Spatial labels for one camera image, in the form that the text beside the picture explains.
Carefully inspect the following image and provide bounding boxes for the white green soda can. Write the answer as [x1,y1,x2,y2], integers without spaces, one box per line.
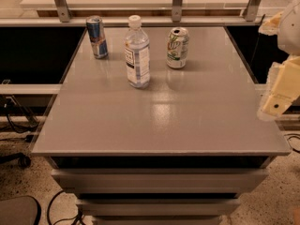
[167,27,189,68]

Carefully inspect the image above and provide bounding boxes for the metal bracket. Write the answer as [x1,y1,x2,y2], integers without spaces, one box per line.
[54,0,71,23]
[172,0,183,23]
[243,0,262,22]

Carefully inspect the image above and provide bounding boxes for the blue energy drink can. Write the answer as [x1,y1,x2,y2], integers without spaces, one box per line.
[86,15,108,59]

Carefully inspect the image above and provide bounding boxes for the clear plastic water bottle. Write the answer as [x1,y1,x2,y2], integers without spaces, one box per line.
[124,15,150,89]

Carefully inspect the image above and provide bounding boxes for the lower grey drawer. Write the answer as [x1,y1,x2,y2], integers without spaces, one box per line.
[77,199,240,217]

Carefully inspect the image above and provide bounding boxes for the upper grey drawer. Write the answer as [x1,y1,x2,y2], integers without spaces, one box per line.
[52,169,268,194]

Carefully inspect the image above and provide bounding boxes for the black cable at right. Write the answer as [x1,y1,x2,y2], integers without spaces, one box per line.
[283,132,300,154]

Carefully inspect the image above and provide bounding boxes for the right metal bracket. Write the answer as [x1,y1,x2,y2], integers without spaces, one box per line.
[243,0,262,22]

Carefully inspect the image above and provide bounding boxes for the black cables at left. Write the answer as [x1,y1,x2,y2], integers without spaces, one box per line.
[0,94,40,143]

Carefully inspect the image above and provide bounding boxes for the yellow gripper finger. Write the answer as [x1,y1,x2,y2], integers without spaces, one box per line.
[257,55,300,121]
[259,11,283,36]

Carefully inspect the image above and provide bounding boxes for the middle metal bracket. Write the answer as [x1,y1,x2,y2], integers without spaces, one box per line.
[172,0,183,23]

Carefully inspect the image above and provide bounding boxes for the black floor cable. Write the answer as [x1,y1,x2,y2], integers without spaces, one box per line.
[46,189,86,225]

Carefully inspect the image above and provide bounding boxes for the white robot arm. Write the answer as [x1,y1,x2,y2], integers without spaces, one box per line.
[257,0,300,121]

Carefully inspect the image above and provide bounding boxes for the left metal bracket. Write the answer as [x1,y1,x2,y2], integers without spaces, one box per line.
[54,0,71,23]

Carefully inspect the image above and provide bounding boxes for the black office chair base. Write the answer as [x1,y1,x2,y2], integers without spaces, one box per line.
[0,153,31,169]

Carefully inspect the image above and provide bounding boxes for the grey chair seat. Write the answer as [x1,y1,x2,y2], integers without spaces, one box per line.
[0,196,41,225]

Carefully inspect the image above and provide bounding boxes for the grey drawer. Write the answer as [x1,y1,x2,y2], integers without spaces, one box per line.
[77,199,240,217]
[52,169,268,194]

